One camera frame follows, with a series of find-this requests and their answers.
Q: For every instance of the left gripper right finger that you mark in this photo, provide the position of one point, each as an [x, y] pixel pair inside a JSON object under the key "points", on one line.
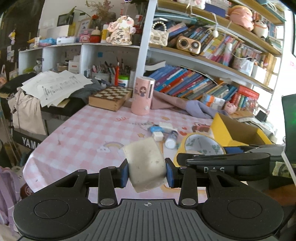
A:
{"points": [[227, 206]]}

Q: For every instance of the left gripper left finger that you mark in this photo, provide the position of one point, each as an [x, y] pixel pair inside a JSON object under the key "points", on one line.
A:
{"points": [[66, 208]]}

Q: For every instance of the yellow tape roll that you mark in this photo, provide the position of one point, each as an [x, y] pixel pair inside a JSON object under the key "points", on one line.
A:
{"points": [[198, 143]]}

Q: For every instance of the white spray bottle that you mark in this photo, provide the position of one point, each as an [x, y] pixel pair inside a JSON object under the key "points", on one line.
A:
{"points": [[171, 139]]}

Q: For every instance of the white foam block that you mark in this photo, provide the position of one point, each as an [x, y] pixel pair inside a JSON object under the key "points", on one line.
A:
{"points": [[146, 164]]}

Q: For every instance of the white packet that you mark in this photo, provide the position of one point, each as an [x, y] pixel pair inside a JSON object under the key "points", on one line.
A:
{"points": [[167, 127]]}

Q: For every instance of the small white eraser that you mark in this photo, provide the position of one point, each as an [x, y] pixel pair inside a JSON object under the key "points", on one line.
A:
{"points": [[158, 136]]}

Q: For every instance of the blue white eraser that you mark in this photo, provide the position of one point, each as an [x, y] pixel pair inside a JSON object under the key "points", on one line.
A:
{"points": [[153, 129]]}

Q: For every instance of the small white card box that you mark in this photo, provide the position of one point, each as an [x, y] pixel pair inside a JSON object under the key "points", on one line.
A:
{"points": [[145, 125]]}

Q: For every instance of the yellow cardboard box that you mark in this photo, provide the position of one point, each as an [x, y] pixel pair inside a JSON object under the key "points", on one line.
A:
{"points": [[232, 133]]}

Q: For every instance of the pink pig plush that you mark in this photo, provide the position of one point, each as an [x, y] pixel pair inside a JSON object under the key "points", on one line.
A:
{"points": [[230, 108]]}

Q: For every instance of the red boxed book set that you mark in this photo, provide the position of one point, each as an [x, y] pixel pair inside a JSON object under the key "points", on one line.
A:
{"points": [[245, 98]]}

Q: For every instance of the pink checkered tablecloth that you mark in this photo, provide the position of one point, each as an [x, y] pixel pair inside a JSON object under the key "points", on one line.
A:
{"points": [[92, 139]]}

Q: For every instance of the orange white medicine box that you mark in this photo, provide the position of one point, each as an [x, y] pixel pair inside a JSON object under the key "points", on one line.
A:
{"points": [[212, 101]]}

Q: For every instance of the beige tote bag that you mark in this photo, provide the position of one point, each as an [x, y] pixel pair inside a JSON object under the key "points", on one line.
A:
{"points": [[26, 112]]}

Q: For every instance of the row of colourful books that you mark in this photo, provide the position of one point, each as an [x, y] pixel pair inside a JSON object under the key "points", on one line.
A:
{"points": [[189, 84]]}

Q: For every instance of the pink purple cloth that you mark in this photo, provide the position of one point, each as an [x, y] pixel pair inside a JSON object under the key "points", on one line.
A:
{"points": [[194, 108]]}

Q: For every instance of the white shelf unit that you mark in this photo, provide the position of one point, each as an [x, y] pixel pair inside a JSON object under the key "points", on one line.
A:
{"points": [[137, 55]]}

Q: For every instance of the stack of white papers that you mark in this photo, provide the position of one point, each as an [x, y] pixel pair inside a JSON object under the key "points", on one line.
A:
{"points": [[51, 88]]}

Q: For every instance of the wooden chess box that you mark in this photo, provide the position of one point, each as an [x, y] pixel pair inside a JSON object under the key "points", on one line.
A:
{"points": [[111, 98]]}

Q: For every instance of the wooden retro radio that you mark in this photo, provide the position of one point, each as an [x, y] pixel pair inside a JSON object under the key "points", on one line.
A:
{"points": [[188, 45]]}

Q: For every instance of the pink cylindrical appliance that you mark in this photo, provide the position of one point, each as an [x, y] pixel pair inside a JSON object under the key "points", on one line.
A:
{"points": [[142, 95]]}

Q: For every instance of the white jar green lid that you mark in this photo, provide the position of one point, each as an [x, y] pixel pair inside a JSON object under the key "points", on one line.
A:
{"points": [[123, 80]]}

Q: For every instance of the pink lucky cat figure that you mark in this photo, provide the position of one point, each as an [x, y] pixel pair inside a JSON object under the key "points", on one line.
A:
{"points": [[121, 31]]}

